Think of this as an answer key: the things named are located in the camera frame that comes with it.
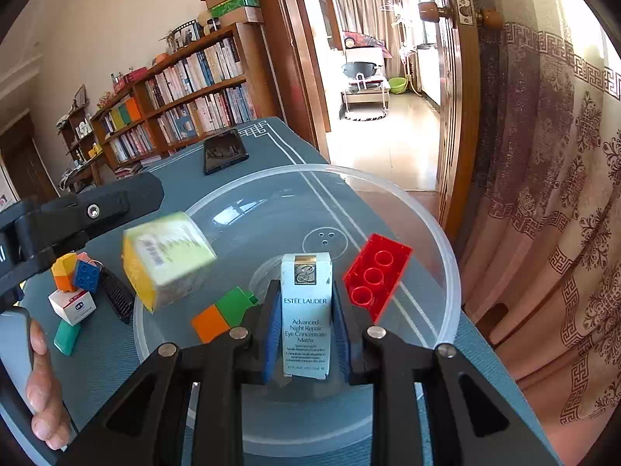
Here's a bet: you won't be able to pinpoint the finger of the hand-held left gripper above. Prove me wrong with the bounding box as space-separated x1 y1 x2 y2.
0 172 164 298

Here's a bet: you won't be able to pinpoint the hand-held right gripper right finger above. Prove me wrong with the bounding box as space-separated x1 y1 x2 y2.
331 279 551 466

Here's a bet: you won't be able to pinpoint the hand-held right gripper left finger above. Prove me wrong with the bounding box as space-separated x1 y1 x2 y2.
58 279 284 466

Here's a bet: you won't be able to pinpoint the white tall cosmetic box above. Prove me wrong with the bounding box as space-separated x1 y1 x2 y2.
280 252 335 379

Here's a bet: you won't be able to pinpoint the blue building brick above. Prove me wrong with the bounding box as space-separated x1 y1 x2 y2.
73 259 102 295

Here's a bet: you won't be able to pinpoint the yellow green carton box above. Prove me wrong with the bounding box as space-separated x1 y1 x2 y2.
121 211 217 315

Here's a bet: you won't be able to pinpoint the black comb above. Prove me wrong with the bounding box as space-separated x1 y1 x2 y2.
99 269 135 325

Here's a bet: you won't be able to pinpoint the clear plastic bowl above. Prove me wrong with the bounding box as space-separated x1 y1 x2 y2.
132 164 461 457

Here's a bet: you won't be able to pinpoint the desktop with teal mat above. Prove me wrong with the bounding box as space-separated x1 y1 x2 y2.
0 116 559 466

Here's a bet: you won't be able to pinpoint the person's left hand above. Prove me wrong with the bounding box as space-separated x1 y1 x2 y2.
26 320 75 450

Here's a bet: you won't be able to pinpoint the teal box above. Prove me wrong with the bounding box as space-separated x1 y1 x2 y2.
53 319 82 356

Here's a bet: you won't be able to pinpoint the green and orange building brick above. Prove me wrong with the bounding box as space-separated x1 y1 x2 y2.
191 286 260 344

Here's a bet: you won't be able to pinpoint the small wooden shelf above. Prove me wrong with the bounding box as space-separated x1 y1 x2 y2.
56 104 105 190

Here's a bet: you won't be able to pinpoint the small white red box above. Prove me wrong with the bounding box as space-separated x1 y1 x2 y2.
49 289 96 327

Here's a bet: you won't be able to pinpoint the red building brick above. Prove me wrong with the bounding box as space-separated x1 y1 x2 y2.
342 233 413 323

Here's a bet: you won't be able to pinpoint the black smartphone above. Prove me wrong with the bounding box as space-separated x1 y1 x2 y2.
203 129 250 176

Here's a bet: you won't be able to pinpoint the rows of books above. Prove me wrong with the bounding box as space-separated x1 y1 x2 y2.
99 39 258 176

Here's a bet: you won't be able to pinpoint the wooden bookshelf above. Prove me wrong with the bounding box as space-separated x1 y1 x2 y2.
90 22 272 180

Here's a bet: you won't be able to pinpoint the tan cardboard box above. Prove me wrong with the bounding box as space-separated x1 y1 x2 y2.
219 6 265 25

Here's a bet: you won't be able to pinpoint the green cardboard box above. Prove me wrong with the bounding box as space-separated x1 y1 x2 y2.
208 0 263 20

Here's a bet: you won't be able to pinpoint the white rolling cart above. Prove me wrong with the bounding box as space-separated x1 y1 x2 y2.
340 46 391 120

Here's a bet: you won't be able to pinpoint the pink patterned curtain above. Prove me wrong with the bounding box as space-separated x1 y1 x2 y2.
456 10 621 466

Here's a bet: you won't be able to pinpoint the wooden door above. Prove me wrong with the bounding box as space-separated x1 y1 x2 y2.
422 0 486 243

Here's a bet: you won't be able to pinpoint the beige curtain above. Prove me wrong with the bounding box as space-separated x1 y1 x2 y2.
330 0 403 49

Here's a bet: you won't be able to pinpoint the wooden door knob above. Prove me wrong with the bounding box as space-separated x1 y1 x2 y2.
417 0 503 30

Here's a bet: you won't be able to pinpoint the window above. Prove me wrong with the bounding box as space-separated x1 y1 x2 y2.
402 0 437 49

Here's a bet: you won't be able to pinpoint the film strip photo frame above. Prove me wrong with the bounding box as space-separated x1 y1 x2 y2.
172 18 202 49

